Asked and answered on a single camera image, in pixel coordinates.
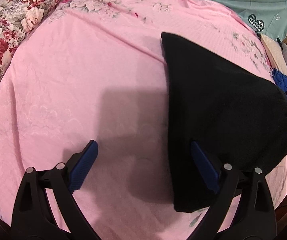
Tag black jogger pants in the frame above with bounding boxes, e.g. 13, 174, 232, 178
161, 33, 287, 213

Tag blue garment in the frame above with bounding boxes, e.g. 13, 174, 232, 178
272, 69, 287, 96

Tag cream quilted pillow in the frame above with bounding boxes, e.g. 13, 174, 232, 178
260, 34, 287, 76

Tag pink floral bed sheet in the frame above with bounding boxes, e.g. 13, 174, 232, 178
0, 0, 270, 239

